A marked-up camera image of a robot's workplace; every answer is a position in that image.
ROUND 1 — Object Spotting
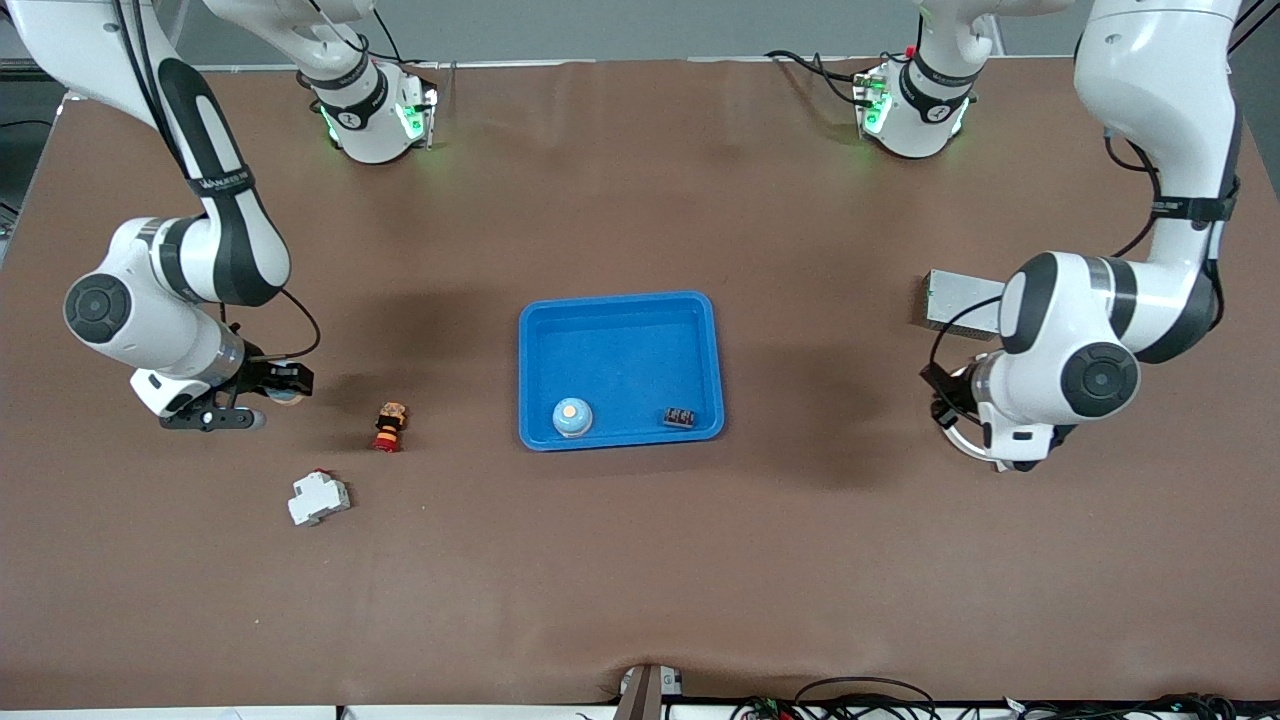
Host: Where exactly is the metal table clamp bracket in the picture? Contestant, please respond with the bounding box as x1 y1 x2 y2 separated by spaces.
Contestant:
612 664 683 720

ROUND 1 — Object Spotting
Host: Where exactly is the white circuit breaker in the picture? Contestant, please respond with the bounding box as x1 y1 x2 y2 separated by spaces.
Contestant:
288 469 352 528

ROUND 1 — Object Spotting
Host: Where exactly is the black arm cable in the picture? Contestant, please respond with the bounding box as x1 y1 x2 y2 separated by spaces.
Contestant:
928 125 1166 371
110 0 323 363

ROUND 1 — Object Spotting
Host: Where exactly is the black cable loop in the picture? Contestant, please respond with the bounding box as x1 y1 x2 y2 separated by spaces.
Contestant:
795 677 941 720

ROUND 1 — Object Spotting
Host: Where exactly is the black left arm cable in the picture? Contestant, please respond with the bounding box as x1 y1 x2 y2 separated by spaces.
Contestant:
928 125 1166 371

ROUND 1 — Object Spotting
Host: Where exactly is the black cable bundle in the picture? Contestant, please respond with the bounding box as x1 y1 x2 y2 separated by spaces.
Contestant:
1000 692 1280 720

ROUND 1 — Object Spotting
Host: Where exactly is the blue plastic tray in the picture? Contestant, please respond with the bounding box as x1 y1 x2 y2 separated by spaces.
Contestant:
517 291 727 453

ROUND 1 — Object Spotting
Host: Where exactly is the black base cable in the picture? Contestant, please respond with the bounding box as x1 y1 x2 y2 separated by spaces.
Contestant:
764 48 866 101

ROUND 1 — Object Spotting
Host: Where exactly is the white curved plastic bracket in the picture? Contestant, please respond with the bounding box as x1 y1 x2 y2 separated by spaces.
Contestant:
938 418 996 464

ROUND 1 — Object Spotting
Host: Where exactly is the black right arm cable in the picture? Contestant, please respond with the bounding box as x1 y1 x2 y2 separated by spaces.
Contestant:
110 0 323 363

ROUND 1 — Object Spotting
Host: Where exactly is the grey metal box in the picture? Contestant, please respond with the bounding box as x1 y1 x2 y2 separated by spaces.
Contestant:
925 269 1006 336

